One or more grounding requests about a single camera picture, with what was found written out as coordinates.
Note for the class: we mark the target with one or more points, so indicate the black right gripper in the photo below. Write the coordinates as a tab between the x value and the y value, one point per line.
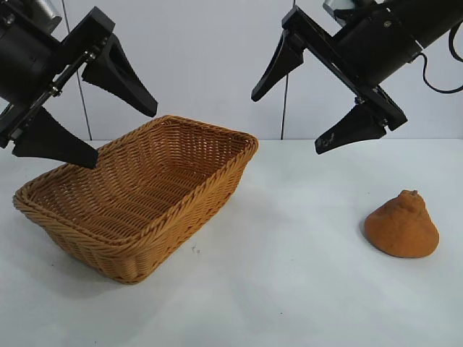
376	47

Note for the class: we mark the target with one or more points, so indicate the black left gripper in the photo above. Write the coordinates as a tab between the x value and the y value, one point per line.
25	58

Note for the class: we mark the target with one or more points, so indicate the tan woven wicker basket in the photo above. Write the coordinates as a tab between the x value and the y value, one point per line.
144	180

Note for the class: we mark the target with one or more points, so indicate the bumpy orange fruit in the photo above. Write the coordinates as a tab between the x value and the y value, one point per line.
401	231

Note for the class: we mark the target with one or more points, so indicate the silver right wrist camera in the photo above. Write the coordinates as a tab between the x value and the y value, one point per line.
334	4

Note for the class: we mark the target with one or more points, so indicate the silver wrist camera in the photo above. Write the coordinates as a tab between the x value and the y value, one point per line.
45	9
334	4

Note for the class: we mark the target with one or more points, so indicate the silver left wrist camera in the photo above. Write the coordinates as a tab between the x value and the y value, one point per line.
45	9

